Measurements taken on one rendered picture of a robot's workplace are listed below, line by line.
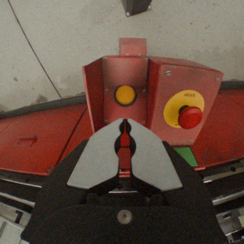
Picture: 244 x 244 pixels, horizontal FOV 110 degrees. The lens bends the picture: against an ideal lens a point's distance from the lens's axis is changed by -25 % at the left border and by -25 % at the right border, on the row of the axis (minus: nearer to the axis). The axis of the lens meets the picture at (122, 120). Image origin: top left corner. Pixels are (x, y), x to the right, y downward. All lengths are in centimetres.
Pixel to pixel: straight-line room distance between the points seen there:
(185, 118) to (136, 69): 13
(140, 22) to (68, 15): 51
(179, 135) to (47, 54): 108
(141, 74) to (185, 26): 84
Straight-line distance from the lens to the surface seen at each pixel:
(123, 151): 22
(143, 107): 24
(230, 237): 56
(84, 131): 57
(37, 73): 124
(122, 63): 23
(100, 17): 97
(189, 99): 20
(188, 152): 25
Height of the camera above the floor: 94
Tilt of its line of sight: 54 degrees down
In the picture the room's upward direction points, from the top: 178 degrees counter-clockwise
